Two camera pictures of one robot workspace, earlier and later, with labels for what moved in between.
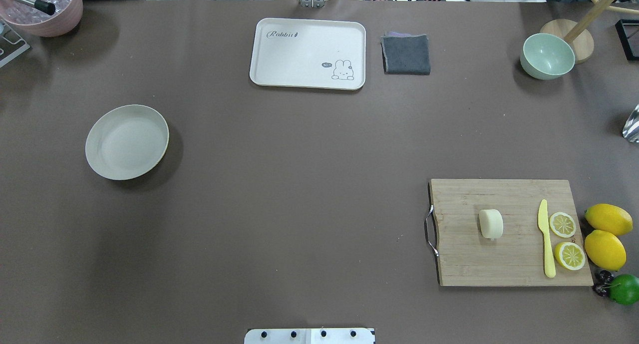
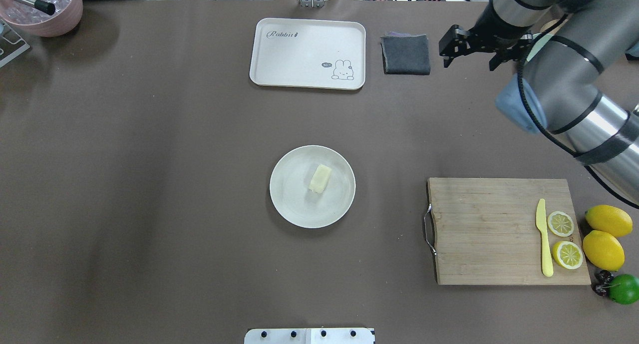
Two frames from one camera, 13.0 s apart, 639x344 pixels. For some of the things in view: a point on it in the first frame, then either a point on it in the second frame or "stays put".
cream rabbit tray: x=309 y=53 stays put
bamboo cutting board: x=516 y=258 stays put
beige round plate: x=126 y=141 → x=290 y=178
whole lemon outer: x=609 y=218 stays put
